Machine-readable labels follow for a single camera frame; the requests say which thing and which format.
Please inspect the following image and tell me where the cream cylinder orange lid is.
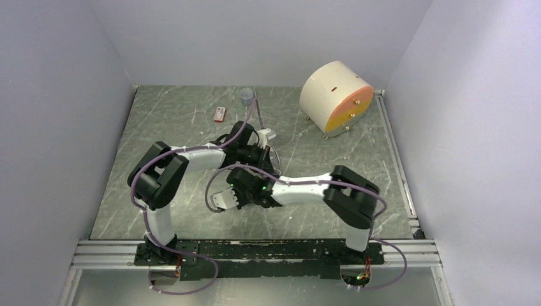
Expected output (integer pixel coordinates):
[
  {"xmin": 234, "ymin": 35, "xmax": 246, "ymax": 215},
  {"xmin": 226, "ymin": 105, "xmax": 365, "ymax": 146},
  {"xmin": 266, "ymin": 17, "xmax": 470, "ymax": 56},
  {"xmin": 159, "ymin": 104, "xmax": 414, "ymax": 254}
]
[{"xmin": 299, "ymin": 61, "xmax": 374, "ymax": 138}]

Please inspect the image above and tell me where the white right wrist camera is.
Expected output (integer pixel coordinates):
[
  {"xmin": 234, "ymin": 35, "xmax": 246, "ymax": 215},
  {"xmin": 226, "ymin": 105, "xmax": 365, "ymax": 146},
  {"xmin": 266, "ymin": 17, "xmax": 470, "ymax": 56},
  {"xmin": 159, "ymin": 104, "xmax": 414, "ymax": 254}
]
[{"xmin": 210, "ymin": 187, "xmax": 239, "ymax": 210}]

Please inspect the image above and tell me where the small clear plastic cup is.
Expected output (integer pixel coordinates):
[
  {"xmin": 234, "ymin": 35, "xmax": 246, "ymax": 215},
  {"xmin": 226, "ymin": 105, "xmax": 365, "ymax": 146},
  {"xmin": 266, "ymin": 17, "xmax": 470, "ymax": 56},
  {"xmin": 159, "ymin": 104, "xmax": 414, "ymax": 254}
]
[{"xmin": 239, "ymin": 87, "xmax": 255, "ymax": 106}]

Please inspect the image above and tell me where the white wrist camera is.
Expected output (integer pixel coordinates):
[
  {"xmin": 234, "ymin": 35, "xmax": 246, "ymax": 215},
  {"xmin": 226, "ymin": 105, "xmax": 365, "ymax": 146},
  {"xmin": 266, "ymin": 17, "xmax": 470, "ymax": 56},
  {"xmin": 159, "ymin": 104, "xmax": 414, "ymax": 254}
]
[
  {"xmin": 210, "ymin": 187, "xmax": 239, "ymax": 210},
  {"xmin": 257, "ymin": 128, "xmax": 276, "ymax": 149}
]

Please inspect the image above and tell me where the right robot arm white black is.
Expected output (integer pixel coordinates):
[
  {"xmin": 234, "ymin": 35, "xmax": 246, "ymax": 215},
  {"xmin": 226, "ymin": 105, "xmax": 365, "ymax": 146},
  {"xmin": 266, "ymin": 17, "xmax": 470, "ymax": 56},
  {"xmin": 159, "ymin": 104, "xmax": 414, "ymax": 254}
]
[{"xmin": 226, "ymin": 165, "xmax": 380, "ymax": 264}]

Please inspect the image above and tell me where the small red white box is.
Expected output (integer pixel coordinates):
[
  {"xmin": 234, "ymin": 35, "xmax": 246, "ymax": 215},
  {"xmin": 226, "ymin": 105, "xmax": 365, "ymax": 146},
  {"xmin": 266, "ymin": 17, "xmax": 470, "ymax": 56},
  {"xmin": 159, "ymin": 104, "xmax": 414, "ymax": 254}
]
[{"xmin": 214, "ymin": 106, "xmax": 226, "ymax": 122}]

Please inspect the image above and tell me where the aluminium frame rail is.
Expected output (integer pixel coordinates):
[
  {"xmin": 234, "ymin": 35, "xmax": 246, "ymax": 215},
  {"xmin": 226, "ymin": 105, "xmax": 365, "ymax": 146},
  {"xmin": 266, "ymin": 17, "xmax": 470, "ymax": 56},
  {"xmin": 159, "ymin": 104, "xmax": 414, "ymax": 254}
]
[{"xmin": 60, "ymin": 85, "xmax": 452, "ymax": 305}]

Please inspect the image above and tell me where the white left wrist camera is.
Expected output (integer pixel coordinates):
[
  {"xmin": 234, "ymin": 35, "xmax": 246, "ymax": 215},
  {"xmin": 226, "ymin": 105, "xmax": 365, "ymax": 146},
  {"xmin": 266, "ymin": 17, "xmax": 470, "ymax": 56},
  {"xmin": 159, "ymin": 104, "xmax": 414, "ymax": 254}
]
[{"xmin": 257, "ymin": 128, "xmax": 276, "ymax": 149}]

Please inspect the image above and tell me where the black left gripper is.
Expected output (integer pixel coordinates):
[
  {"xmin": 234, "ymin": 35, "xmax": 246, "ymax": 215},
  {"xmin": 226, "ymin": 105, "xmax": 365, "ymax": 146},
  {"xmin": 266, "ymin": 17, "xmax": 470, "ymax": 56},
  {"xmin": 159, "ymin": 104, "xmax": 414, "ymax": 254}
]
[{"xmin": 237, "ymin": 142, "xmax": 275, "ymax": 176}]

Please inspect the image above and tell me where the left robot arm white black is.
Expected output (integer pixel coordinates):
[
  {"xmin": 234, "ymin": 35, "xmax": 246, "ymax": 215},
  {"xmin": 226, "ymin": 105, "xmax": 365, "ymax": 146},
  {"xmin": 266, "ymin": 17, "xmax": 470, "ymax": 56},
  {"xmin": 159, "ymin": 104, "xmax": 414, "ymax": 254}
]
[{"xmin": 127, "ymin": 121, "xmax": 276, "ymax": 265}]

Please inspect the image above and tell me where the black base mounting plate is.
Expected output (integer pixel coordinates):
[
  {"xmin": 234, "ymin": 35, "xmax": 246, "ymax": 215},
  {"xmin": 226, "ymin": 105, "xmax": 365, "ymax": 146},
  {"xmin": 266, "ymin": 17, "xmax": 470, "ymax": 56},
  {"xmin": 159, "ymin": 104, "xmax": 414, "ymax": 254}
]
[{"xmin": 133, "ymin": 238, "xmax": 384, "ymax": 281}]

